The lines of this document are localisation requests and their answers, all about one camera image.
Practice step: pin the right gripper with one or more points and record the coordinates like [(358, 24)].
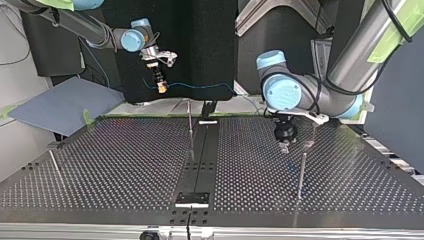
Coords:
[(159, 76)]

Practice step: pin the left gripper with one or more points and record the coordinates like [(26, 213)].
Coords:
[(284, 130)]

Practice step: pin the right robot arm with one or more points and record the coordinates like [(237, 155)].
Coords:
[(90, 30)]

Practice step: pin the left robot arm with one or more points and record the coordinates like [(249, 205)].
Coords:
[(353, 56)]

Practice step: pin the connector holder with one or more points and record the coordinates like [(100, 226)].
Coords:
[(208, 111)]

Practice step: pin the black panel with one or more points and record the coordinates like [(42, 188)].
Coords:
[(200, 46)]

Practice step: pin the grey board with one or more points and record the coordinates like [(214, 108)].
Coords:
[(66, 105)]

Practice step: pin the black box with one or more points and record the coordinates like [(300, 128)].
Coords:
[(53, 46)]

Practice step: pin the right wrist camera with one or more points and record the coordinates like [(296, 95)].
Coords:
[(165, 56)]

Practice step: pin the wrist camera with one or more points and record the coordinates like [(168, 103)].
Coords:
[(165, 56), (311, 116)]

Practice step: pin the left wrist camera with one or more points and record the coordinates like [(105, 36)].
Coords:
[(311, 116)]

